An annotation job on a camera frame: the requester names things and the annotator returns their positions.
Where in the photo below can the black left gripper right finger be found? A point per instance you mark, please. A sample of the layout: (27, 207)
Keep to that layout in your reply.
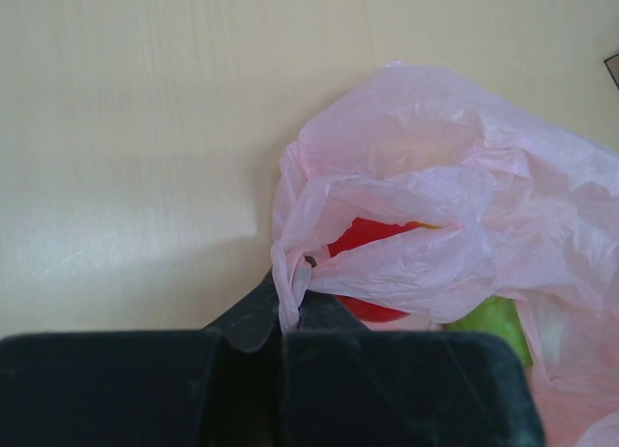
(325, 313)

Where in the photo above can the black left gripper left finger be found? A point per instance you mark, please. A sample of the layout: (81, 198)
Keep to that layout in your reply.
(253, 322)

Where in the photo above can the red apple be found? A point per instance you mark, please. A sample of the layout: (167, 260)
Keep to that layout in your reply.
(368, 247)

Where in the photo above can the pink plastic bag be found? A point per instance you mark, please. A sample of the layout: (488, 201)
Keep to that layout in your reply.
(522, 209)

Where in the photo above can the green fruit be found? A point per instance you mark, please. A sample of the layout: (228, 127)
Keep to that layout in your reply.
(497, 316)

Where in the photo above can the clear plastic container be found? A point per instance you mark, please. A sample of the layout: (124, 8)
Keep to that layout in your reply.
(612, 66)

